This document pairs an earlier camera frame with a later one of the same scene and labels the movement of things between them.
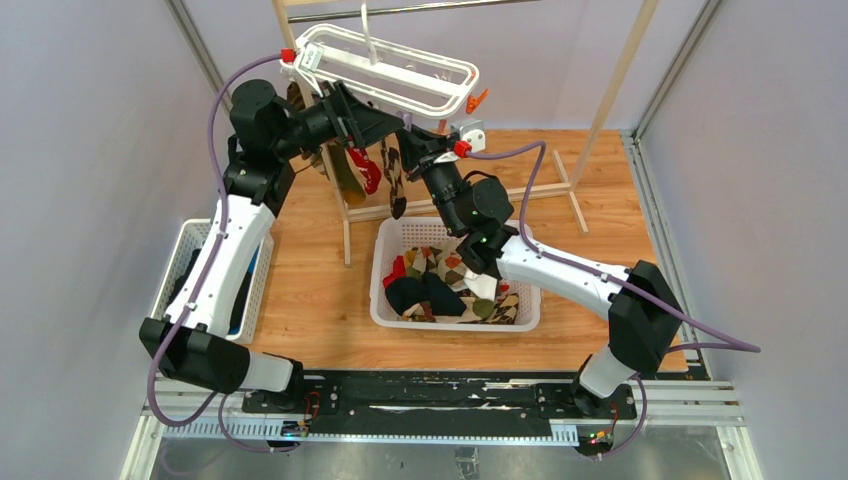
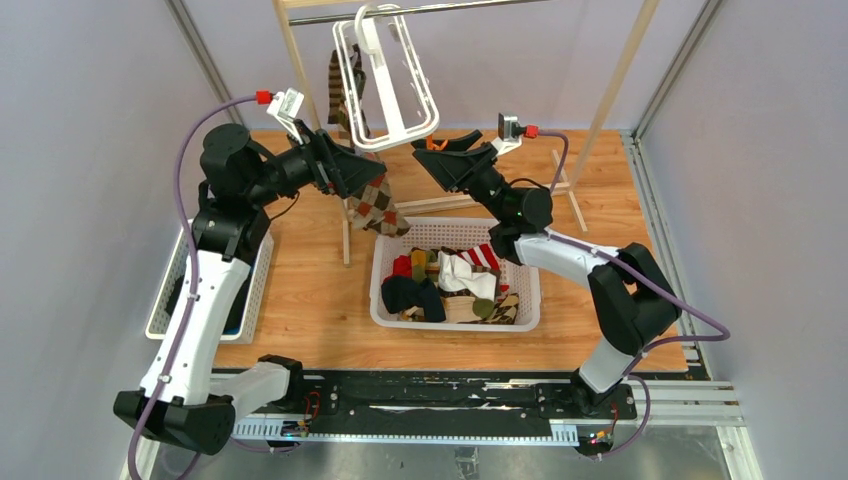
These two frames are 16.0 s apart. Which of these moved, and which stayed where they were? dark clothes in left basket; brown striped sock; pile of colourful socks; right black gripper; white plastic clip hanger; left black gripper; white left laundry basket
Moved: white plastic clip hanger; right black gripper; brown striped sock; left black gripper
Stayed: dark clothes in left basket; pile of colourful socks; white left laundry basket
